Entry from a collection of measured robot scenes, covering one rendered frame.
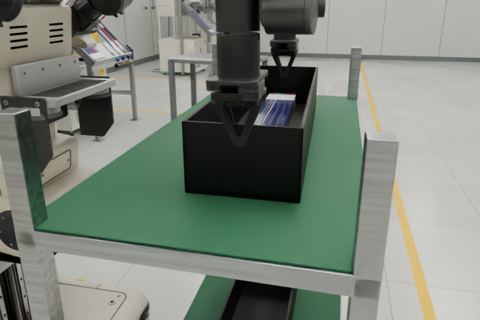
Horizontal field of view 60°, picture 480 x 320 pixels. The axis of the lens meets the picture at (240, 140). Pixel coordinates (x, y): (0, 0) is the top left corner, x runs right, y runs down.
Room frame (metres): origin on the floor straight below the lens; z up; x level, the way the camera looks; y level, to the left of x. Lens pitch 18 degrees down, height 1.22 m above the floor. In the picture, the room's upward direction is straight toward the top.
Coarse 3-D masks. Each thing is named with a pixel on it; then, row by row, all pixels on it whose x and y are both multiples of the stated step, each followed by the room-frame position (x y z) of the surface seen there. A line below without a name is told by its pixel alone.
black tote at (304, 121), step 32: (192, 128) 0.56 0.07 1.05; (224, 128) 0.55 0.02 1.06; (256, 128) 0.54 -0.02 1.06; (288, 128) 0.54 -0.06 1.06; (192, 160) 0.56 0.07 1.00; (224, 160) 0.55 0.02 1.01; (256, 160) 0.54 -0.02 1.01; (288, 160) 0.54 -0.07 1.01; (192, 192) 0.56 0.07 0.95; (224, 192) 0.55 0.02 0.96; (256, 192) 0.54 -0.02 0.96; (288, 192) 0.54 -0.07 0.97
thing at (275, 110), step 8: (272, 96) 1.03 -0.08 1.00; (280, 96) 1.03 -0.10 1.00; (288, 96) 1.03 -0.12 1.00; (264, 104) 0.95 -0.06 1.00; (272, 104) 0.95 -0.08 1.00; (280, 104) 0.95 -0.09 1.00; (288, 104) 0.95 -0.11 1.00; (264, 112) 0.87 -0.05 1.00; (272, 112) 0.87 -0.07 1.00; (280, 112) 0.87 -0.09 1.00; (288, 112) 0.87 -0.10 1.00; (256, 120) 0.81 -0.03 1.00; (264, 120) 0.81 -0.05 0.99; (272, 120) 0.81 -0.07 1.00; (280, 120) 0.81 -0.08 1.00; (288, 120) 0.86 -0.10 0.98
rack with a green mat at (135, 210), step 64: (0, 128) 0.47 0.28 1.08; (320, 128) 0.91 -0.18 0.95; (128, 192) 0.57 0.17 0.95; (320, 192) 0.57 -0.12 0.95; (384, 192) 0.37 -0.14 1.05; (128, 256) 0.43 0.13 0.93; (192, 256) 0.41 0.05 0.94; (256, 256) 0.40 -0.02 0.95; (320, 256) 0.40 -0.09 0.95; (384, 256) 0.37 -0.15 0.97
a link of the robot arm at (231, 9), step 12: (216, 0) 0.54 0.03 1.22; (228, 0) 0.53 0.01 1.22; (240, 0) 0.53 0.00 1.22; (252, 0) 0.53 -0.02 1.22; (216, 12) 0.54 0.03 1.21; (228, 12) 0.53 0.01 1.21; (240, 12) 0.53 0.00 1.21; (252, 12) 0.53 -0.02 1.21; (216, 24) 0.55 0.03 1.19; (228, 24) 0.53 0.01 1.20; (240, 24) 0.53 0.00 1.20; (252, 24) 0.53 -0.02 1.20
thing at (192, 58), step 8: (176, 56) 3.44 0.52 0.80; (184, 56) 3.44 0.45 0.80; (192, 56) 3.44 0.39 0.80; (200, 56) 3.44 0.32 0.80; (208, 56) 3.44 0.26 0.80; (264, 56) 3.44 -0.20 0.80; (168, 64) 3.32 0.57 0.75; (192, 64) 3.70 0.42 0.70; (264, 64) 3.49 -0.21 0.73; (192, 72) 3.70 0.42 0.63; (192, 80) 3.70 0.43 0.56; (192, 88) 3.70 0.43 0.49; (192, 96) 3.70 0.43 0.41; (192, 104) 3.70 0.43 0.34; (176, 112) 3.34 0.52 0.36
